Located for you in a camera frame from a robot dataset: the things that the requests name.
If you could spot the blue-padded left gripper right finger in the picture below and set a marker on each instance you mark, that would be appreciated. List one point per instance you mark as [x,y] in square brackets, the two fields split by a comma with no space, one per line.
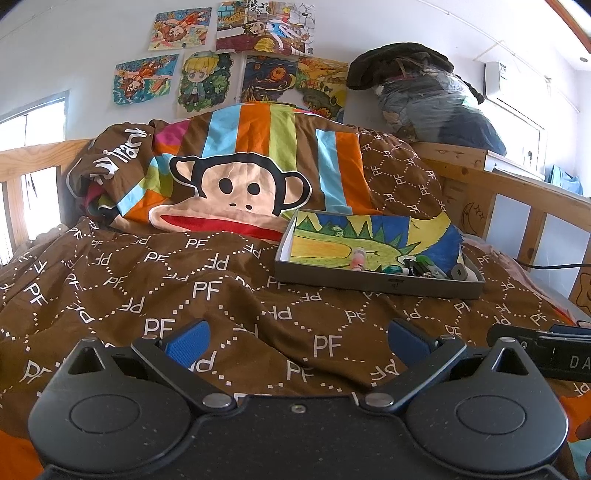
[429,361]

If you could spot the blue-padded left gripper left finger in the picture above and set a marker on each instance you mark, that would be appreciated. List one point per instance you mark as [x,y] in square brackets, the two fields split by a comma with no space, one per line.
[169,359]

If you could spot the green cap marker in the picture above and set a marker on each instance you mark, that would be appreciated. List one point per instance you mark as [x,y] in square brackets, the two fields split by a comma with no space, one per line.
[428,262]

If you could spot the white USB charger plug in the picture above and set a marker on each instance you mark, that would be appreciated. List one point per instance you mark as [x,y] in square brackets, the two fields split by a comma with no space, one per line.
[460,272]

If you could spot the pink cosmetic tube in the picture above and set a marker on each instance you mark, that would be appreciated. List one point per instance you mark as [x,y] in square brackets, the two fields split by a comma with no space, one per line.
[358,260]

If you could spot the black binder clip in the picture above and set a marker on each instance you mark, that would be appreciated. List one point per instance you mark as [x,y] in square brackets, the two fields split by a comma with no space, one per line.
[423,269]

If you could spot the teal nail polish bottle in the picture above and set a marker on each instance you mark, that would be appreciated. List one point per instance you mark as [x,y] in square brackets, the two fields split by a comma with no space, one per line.
[396,270]

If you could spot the grey metal tray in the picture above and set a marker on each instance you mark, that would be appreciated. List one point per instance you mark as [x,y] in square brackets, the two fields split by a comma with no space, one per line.
[378,282]

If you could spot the brown PF patterned duvet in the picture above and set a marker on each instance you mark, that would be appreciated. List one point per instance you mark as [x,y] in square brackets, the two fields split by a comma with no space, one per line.
[266,337]

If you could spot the dinosaur painting paper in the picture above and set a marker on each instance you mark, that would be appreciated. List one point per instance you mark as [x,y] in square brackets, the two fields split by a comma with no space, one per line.
[327,240]

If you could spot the blue hanging clothing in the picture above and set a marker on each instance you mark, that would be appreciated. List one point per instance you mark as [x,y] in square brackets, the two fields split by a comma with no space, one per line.
[562,179]

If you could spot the striped monkey face pillow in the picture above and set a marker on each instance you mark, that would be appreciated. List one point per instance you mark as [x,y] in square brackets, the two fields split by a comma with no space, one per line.
[245,169]

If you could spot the bagged bedding bundle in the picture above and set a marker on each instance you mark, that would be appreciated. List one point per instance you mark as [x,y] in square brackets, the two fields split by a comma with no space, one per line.
[435,106]

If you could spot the white air conditioner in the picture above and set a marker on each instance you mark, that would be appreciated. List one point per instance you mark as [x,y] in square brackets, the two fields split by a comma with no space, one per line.
[517,90]

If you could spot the anime drawing lower left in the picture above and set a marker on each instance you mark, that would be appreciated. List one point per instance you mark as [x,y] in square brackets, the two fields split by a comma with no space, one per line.
[142,80]

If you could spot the anime drawing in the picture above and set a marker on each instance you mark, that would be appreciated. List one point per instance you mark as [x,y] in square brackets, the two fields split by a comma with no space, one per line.
[180,29]
[142,80]

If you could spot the blond character drawing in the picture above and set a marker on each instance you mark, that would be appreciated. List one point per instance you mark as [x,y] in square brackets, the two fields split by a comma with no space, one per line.
[204,82]

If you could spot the dark swirl painting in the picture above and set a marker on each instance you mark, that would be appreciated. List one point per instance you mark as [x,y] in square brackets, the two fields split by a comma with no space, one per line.
[266,78]

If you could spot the orange landscape painting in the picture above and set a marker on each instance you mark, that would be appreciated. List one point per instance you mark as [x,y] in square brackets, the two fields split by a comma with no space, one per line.
[322,82]

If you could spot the black fuzzy hat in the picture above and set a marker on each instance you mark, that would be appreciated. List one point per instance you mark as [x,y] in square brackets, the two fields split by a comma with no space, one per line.
[397,64]

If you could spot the anime drawing upper left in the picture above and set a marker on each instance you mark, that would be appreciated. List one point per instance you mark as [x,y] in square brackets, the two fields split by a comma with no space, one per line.
[180,29]

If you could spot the cartoon drawing upper right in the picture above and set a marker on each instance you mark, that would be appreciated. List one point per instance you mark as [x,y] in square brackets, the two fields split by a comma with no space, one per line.
[275,27]

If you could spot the wooden side rail left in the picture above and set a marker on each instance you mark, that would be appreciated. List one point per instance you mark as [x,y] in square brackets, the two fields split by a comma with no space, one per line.
[33,187]

